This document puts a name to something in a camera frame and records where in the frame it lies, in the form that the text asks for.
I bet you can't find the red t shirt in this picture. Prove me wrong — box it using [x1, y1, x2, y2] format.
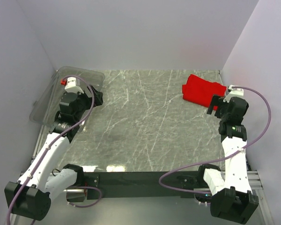
[182, 74, 227, 108]

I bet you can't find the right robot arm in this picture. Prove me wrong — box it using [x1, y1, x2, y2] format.
[196, 95, 259, 225]

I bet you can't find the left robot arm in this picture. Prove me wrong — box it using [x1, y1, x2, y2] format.
[4, 86, 103, 225]

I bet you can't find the clear plastic bin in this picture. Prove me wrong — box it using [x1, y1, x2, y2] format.
[30, 66, 105, 134]

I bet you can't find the black base beam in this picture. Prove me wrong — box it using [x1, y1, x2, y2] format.
[70, 171, 212, 203]

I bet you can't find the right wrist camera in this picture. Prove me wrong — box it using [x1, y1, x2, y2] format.
[223, 85, 244, 103]

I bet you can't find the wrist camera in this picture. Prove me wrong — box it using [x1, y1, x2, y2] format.
[61, 77, 84, 94]
[223, 85, 244, 103]

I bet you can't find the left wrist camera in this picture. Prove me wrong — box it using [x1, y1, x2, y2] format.
[61, 77, 84, 94]

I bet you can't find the aluminium rail frame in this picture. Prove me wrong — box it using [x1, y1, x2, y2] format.
[4, 171, 274, 225]

